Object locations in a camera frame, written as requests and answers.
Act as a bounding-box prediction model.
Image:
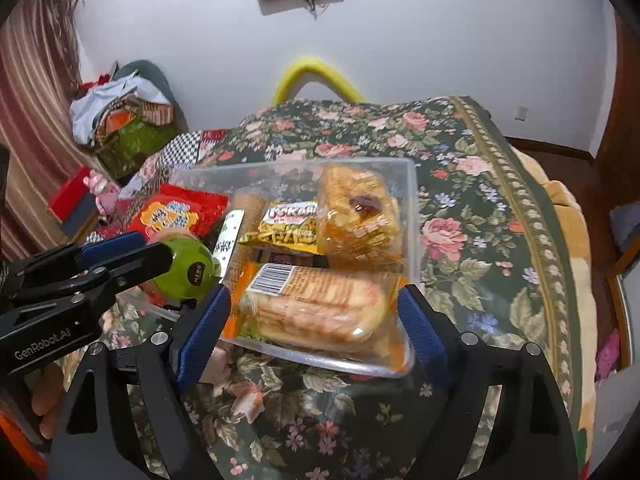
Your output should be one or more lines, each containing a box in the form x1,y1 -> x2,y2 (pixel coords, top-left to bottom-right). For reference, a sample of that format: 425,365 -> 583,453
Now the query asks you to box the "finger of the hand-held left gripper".
80,242 -> 173,306
75,234 -> 151,266

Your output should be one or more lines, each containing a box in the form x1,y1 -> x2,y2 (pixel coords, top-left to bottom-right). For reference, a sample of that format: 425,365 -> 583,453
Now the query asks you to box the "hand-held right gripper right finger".
397,284 -> 576,480

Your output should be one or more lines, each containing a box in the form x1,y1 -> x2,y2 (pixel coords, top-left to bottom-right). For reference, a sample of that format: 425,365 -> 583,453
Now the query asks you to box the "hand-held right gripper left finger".
47,285 -> 233,480

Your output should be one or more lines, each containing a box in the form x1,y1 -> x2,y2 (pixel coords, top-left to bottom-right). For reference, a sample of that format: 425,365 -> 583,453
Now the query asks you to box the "green jelly cup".
151,234 -> 222,302

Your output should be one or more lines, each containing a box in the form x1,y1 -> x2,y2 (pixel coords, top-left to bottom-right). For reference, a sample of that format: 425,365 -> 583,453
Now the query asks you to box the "red snack packet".
125,183 -> 230,243

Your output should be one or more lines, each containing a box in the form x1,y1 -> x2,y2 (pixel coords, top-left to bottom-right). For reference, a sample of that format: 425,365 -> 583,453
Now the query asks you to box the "clear plastic container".
117,157 -> 421,376

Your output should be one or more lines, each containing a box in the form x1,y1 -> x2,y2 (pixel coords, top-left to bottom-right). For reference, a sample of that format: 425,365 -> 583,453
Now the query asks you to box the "yellow noodle snack packet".
239,201 -> 326,256

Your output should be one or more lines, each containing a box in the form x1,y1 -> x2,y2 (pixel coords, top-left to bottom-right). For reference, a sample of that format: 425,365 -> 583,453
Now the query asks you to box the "puffed rice snack packet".
319,164 -> 402,263

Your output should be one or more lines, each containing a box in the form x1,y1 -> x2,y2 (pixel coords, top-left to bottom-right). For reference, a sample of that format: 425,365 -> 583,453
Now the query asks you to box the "person's left hand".
30,375 -> 66,441

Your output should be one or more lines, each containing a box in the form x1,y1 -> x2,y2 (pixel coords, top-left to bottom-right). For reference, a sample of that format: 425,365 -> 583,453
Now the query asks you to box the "orange snack packet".
220,260 -> 416,371

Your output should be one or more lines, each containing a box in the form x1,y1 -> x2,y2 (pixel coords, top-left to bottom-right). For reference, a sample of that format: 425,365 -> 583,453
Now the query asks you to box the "pink plush toy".
87,169 -> 123,213

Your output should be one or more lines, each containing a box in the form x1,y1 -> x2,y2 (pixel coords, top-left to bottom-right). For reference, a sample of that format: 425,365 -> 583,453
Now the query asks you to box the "red box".
47,166 -> 101,238

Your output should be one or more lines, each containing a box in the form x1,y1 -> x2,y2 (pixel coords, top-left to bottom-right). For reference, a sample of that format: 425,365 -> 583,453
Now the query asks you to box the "white black snack packet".
212,209 -> 246,288

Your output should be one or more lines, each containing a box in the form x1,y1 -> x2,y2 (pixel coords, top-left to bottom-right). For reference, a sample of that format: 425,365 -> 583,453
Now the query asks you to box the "floral green blanket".
50,95 -> 586,480

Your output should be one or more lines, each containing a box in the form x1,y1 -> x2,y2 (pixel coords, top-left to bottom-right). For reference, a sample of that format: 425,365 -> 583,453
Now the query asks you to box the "checkered cloth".
120,129 -> 228,201

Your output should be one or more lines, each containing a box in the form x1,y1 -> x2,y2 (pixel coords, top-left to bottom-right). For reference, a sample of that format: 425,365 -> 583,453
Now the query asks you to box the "pile of clothes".
70,60 -> 178,181

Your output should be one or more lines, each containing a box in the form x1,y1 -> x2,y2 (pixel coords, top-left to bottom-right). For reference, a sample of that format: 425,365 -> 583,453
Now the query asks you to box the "beige blanket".
515,150 -> 601,461

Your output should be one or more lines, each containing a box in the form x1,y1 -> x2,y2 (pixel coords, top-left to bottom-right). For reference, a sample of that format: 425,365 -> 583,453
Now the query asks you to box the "striped brown curtain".
0,0 -> 101,261

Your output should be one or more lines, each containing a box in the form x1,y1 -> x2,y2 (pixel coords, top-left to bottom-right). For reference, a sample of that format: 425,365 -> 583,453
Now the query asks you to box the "pink cloth item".
595,332 -> 621,381

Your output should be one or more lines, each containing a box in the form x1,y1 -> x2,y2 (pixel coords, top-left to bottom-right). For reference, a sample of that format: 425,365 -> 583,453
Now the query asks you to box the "wooden door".
595,15 -> 640,201

